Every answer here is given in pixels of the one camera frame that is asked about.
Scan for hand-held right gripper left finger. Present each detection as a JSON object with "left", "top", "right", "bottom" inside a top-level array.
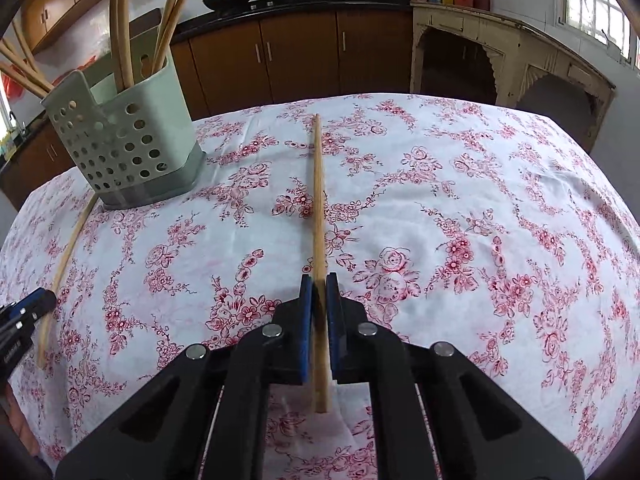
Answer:
[{"left": 55, "top": 274, "right": 316, "bottom": 480}]

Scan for green perforated utensil holder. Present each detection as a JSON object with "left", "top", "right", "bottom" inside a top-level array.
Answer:
[{"left": 41, "top": 7, "right": 206, "bottom": 211}]

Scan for red floral tablecloth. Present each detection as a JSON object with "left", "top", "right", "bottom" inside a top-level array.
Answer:
[{"left": 0, "top": 92, "right": 640, "bottom": 480}]

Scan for wooden upper cabinets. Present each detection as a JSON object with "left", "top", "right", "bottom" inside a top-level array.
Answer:
[{"left": 19, "top": 0, "right": 119, "bottom": 54}]

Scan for red plastic bag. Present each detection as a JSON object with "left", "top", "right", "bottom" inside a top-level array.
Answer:
[{"left": 0, "top": 72, "right": 24, "bottom": 99}]

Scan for gas stove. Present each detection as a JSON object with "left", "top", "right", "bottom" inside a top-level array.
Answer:
[{"left": 220, "top": 0, "right": 332, "bottom": 14}]

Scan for curved wooden chopstick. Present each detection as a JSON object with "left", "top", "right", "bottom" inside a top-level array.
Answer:
[
  {"left": 108, "top": 0, "right": 127, "bottom": 89},
  {"left": 120, "top": 0, "right": 136, "bottom": 89}
]

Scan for black kitchen countertop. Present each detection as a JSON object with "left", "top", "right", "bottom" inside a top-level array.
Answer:
[{"left": 0, "top": 0, "right": 414, "bottom": 172}]

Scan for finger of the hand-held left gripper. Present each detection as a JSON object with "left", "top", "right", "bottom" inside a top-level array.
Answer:
[{"left": 0, "top": 288, "right": 59, "bottom": 334}]

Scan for barred window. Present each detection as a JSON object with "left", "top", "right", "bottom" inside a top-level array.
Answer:
[{"left": 562, "top": 0, "right": 640, "bottom": 69}]

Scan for worn white wooden table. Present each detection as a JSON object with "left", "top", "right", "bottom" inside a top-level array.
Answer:
[{"left": 408, "top": 1, "right": 617, "bottom": 149}]

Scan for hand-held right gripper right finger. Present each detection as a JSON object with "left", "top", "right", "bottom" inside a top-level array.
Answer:
[{"left": 325, "top": 272, "right": 586, "bottom": 480}]

